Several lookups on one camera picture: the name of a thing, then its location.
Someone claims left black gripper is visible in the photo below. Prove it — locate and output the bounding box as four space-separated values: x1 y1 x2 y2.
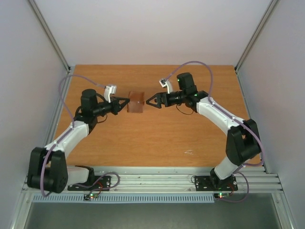
93 95 130 116

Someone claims brown leather card holder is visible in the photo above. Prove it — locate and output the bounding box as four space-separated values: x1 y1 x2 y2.
127 91 144 114

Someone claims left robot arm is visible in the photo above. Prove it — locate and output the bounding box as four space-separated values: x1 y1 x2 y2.
27 85 130 197

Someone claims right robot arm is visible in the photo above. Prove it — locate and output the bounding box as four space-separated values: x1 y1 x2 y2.
146 73 262 190

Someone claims left circuit board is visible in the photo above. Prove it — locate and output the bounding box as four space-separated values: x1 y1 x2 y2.
83 193 99 201

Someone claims circuit board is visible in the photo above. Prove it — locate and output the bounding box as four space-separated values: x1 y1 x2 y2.
83 193 99 201
214 192 231 199

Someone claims right circuit board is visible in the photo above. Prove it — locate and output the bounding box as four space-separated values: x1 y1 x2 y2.
214 192 231 199

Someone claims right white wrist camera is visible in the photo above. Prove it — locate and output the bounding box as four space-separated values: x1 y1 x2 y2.
159 79 173 94

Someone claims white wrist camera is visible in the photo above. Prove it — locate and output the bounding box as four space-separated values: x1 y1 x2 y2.
159 79 173 94
103 84 117 103

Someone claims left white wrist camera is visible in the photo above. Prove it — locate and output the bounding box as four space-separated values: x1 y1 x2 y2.
103 84 117 103

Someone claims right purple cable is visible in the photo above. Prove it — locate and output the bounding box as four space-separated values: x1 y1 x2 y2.
165 61 265 203

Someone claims purple cable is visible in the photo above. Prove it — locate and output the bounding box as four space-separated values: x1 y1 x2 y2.
41 74 107 198
165 61 265 203

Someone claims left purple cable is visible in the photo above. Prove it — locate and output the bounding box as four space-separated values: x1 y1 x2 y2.
41 74 107 198

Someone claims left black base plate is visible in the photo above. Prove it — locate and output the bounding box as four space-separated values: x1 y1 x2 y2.
67 176 112 191

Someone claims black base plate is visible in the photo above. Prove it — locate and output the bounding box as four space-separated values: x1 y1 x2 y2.
194 176 238 191
67 176 112 191

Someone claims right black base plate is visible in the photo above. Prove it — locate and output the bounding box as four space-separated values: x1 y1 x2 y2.
194 176 238 191

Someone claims grey slotted cable duct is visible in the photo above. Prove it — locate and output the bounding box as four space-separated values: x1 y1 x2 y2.
32 193 214 204

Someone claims aluminium rail frame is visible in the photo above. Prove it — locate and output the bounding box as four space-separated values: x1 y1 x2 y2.
93 166 284 193

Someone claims left aluminium corner post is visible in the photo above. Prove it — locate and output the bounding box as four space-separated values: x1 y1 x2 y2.
27 0 71 73

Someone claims aluminium corner post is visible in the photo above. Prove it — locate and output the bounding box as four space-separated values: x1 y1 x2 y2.
27 0 71 73
234 0 280 74

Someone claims right aluminium corner post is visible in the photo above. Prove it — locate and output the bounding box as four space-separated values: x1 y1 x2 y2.
234 0 280 74

